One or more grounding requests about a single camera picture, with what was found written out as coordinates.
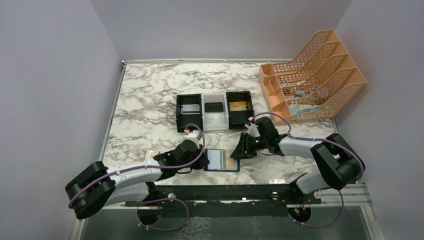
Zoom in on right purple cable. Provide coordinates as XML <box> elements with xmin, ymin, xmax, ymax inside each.
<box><xmin>245</xmin><ymin>112</ymin><xmax>366</xmax><ymax>229</ymax></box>

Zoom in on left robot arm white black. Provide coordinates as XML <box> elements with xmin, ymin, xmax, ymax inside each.
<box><xmin>65</xmin><ymin>140</ymin><xmax>210</xmax><ymax>220</ymax></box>

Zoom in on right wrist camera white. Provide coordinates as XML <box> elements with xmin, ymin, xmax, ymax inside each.
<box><xmin>245</xmin><ymin>121</ymin><xmax>260</xmax><ymax>137</ymax></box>

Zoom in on silver card in tray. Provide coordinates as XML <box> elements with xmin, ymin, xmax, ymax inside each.
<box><xmin>181</xmin><ymin>104</ymin><xmax>201</xmax><ymax>115</ymax></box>

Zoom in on purple cable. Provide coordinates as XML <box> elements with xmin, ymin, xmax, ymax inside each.
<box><xmin>245</xmin><ymin>112</ymin><xmax>366</xmax><ymax>229</ymax></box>
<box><xmin>68</xmin><ymin>123</ymin><xmax>190</xmax><ymax>231</ymax></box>

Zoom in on orange plastic file rack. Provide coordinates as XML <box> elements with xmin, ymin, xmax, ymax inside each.
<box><xmin>257</xmin><ymin>29</ymin><xmax>368</xmax><ymax>123</ymax></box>

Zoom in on gold VIP card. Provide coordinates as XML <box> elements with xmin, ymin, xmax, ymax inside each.
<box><xmin>229</xmin><ymin>101</ymin><xmax>249</xmax><ymax>112</ymax></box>

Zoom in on black leather card holder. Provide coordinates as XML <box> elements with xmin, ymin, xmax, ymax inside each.
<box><xmin>204</xmin><ymin>148</ymin><xmax>240</xmax><ymax>172</ymax></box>

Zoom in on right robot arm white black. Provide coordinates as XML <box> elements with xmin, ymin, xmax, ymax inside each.
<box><xmin>230</xmin><ymin>116</ymin><xmax>365</xmax><ymax>201</ymax></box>

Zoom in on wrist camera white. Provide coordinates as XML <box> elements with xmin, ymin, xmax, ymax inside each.
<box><xmin>184</xmin><ymin>129</ymin><xmax>202</xmax><ymax>148</ymax></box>
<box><xmin>245</xmin><ymin>121</ymin><xmax>260</xmax><ymax>137</ymax></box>

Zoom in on black card in tray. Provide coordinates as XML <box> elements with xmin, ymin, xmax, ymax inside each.
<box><xmin>204</xmin><ymin>102</ymin><xmax>224</xmax><ymax>113</ymax></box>

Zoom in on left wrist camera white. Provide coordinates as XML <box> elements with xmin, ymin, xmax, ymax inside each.
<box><xmin>184</xmin><ymin>129</ymin><xmax>202</xmax><ymax>148</ymax></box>

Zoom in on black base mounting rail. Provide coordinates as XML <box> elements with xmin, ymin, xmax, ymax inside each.
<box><xmin>125</xmin><ymin>184</ymin><xmax>322</xmax><ymax>218</ymax></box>

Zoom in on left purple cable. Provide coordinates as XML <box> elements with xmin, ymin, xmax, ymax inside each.
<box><xmin>68</xmin><ymin>123</ymin><xmax>190</xmax><ymax>231</ymax></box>

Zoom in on items inside file rack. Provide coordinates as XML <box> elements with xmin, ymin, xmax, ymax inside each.
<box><xmin>281</xmin><ymin>80</ymin><xmax>325</xmax><ymax>115</ymax></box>

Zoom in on black white three-compartment tray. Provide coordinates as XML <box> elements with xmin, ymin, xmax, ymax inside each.
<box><xmin>175</xmin><ymin>91</ymin><xmax>254</xmax><ymax>133</ymax></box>

